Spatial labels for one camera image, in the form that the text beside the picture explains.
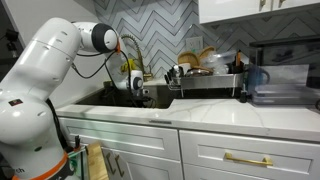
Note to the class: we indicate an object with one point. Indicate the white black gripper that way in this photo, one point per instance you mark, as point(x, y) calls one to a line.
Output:
point(137, 84)

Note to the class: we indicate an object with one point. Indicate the clear plastic container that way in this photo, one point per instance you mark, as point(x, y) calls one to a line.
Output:
point(218, 61)

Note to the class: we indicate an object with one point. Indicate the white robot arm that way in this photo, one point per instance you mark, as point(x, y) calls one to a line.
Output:
point(29, 141)

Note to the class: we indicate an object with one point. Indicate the stainless steel sink basin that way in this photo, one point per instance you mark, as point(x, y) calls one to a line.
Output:
point(155, 96)

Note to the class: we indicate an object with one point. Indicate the gold spring faucet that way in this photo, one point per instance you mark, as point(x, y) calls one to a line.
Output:
point(146, 76)

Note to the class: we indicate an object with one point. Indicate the yellow glove on faucet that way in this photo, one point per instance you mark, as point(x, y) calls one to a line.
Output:
point(128, 65)

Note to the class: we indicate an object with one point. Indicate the metal dish rack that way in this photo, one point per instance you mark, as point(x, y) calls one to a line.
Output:
point(197, 80)

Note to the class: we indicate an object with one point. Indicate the white drawer cabinet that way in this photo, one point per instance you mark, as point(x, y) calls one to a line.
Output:
point(134, 152)

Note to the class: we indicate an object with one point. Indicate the white upper cabinet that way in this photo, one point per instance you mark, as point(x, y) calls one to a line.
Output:
point(212, 11)

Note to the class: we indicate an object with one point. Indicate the wooden cutting board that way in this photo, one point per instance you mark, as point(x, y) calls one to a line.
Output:
point(96, 164)

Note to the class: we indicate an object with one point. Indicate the clear acrylic box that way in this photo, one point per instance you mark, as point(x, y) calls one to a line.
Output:
point(285, 71)

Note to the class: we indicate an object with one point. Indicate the white wall outlet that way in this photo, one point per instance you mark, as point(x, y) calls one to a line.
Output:
point(194, 44)

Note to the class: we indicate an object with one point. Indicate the gold drawer handle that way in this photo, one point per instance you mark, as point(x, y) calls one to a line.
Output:
point(264, 161)

